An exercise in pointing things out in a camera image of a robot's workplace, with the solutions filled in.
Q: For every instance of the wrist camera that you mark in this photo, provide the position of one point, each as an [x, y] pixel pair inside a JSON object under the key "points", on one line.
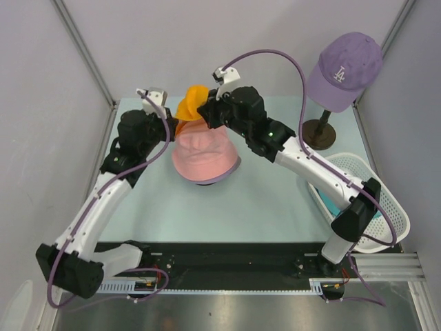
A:
{"points": [[153, 100], [228, 80]]}

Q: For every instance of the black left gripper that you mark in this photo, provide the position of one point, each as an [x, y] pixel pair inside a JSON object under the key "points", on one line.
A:
{"points": [[171, 122]]}

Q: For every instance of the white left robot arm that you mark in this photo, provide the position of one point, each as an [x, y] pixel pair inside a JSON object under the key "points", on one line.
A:
{"points": [[71, 263]]}

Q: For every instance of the yellow hat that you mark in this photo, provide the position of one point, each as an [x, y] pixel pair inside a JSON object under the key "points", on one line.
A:
{"points": [[187, 110]]}

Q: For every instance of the white slotted cable duct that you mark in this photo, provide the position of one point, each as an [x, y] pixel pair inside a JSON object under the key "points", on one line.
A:
{"points": [[143, 286]]}

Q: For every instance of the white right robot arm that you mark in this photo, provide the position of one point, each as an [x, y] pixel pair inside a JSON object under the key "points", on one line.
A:
{"points": [[243, 111]]}

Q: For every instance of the purple baseball cap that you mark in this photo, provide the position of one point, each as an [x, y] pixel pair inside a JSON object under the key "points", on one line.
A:
{"points": [[345, 68]]}

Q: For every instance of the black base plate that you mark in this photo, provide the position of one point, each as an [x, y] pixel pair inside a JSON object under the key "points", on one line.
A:
{"points": [[248, 261]]}

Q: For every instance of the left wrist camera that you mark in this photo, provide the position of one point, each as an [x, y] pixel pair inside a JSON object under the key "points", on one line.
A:
{"points": [[153, 100]]}

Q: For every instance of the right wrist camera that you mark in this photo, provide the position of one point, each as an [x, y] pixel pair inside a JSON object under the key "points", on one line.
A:
{"points": [[228, 80]]}

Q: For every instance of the aluminium frame rail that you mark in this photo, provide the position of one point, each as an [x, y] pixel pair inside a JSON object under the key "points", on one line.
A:
{"points": [[81, 46]]}

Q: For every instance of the teal cap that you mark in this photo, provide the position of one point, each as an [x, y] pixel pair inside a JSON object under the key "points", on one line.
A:
{"points": [[328, 208]]}

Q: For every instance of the pink bucket hat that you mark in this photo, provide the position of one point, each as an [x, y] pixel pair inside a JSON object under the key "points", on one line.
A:
{"points": [[201, 153]]}

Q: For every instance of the purple bucket hat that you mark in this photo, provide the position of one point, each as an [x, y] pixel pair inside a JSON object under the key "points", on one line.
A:
{"points": [[224, 175]]}

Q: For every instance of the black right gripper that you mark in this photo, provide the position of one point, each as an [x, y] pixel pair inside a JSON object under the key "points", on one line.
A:
{"points": [[209, 109]]}

